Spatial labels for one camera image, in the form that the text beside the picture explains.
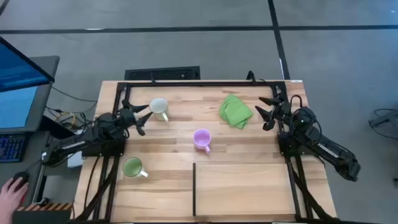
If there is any black aluminium table frame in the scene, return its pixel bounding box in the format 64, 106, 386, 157
72, 80, 340, 224

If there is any black shelf edge bar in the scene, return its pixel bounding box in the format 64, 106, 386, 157
192, 162, 197, 217

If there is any grey side desk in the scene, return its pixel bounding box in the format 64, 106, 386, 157
0, 130, 52, 208

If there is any backlit black keyboard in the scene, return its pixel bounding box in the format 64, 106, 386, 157
0, 133, 27, 163

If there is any yellow cable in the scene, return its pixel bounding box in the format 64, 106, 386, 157
55, 111, 77, 129

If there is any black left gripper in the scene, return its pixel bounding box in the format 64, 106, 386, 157
119, 98, 154, 137

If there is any green folded cloth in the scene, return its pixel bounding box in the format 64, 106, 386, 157
218, 93, 254, 130

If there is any white ceramic mug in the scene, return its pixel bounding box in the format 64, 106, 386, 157
149, 97, 170, 123

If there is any white box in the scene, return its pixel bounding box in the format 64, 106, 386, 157
67, 151, 83, 169

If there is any pink plastic mug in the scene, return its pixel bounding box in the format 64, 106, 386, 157
193, 128, 212, 154

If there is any person's hand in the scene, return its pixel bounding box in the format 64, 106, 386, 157
0, 177, 29, 224

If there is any black-framed monitor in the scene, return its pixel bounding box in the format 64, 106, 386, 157
0, 36, 56, 93

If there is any grey-framed monitor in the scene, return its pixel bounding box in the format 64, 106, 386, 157
0, 55, 60, 134

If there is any green ceramic mug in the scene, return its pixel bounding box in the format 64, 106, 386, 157
122, 157, 149, 179

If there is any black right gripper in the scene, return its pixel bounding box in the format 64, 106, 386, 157
254, 93, 295, 131

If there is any black orange striped box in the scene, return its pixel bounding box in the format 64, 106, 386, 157
12, 202, 74, 224

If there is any black computer mouse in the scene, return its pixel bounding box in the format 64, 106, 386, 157
9, 171, 30, 192

